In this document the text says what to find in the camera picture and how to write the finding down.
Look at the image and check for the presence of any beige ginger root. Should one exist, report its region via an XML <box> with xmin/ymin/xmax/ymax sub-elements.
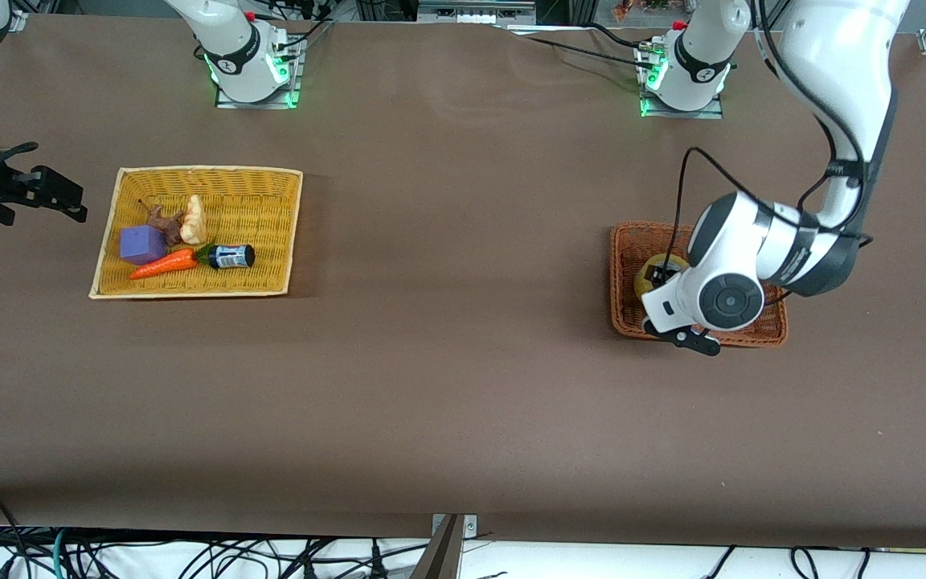
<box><xmin>179</xmin><ymin>195</ymin><xmax>208</xmax><ymax>245</ymax></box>

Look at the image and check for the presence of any metal table edge bracket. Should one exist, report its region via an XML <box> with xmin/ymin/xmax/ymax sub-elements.
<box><xmin>431</xmin><ymin>513</ymin><xmax>479</xmax><ymax>539</ymax></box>

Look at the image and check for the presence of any black cable on table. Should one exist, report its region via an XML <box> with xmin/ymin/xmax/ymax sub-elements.
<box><xmin>521</xmin><ymin>34</ymin><xmax>647</xmax><ymax>68</ymax></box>
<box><xmin>588</xmin><ymin>23</ymin><xmax>657</xmax><ymax>51</ymax></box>

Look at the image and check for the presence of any brown angled strut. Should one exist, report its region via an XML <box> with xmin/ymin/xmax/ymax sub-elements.
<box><xmin>408</xmin><ymin>515</ymin><xmax>465</xmax><ymax>579</ymax></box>

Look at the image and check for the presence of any small bottle with blue label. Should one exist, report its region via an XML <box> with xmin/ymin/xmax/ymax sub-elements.
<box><xmin>207</xmin><ymin>244</ymin><xmax>256</xmax><ymax>271</ymax></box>

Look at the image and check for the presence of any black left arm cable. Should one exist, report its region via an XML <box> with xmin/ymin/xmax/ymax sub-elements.
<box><xmin>666</xmin><ymin>0</ymin><xmax>874</xmax><ymax>306</ymax></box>

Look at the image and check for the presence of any purple cube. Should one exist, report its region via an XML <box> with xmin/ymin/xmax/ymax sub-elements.
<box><xmin>119</xmin><ymin>225</ymin><xmax>168</xmax><ymax>266</ymax></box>

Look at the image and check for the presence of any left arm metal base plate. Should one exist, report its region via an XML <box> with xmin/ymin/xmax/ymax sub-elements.
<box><xmin>638</xmin><ymin>40</ymin><xmax>725</xmax><ymax>120</ymax></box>

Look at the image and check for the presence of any grey equipment box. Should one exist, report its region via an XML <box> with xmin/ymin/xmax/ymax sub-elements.
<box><xmin>417</xmin><ymin>0</ymin><xmax>538</xmax><ymax>25</ymax></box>

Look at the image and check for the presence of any orange background object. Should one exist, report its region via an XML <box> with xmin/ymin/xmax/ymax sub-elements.
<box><xmin>612</xmin><ymin>0</ymin><xmax>673</xmax><ymax>23</ymax></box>

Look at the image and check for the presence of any brown wicker basket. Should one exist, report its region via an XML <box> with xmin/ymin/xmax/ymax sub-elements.
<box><xmin>609</xmin><ymin>221</ymin><xmax>789</xmax><ymax>348</ymax></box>

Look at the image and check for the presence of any yellow wicker basket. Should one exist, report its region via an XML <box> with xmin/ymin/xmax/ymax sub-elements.
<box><xmin>89</xmin><ymin>166</ymin><xmax>304</xmax><ymax>301</ymax></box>

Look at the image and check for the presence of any orange toy carrot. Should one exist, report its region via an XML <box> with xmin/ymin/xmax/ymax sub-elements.
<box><xmin>130</xmin><ymin>245</ymin><xmax>221</xmax><ymax>281</ymax></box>

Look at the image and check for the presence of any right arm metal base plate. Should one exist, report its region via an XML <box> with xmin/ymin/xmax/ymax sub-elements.
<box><xmin>214</xmin><ymin>36</ymin><xmax>305</xmax><ymax>109</ymax></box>

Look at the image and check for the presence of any clear yellowish tape roll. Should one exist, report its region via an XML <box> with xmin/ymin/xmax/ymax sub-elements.
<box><xmin>633</xmin><ymin>252</ymin><xmax>693</xmax><ymax>302</ymax></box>

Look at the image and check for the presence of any black base cable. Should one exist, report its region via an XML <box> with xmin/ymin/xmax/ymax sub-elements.
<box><xmin>274</xmin><ymin>18</ymin><xmax>334</xmax><ymax>51</ymax></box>

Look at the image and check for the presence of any brown dried root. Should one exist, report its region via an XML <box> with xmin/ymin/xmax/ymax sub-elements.
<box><xmin>140</xmin><ymin>201</ymin><xmax>186</xmax><ymax>246</ymax></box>

